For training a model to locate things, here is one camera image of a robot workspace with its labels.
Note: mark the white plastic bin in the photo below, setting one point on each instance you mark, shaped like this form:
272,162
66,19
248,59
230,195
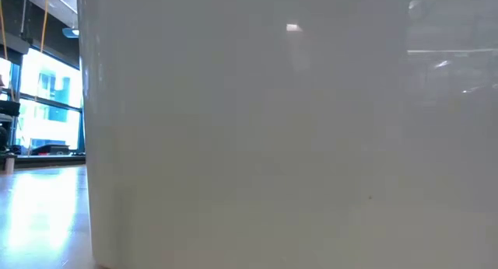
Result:
272,144

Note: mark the black office chair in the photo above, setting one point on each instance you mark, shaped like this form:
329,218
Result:
8,107

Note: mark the black aluminium table frame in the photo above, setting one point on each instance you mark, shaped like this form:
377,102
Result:
46,162

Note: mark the white cylindrical post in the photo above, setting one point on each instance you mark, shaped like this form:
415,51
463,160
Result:
9,165

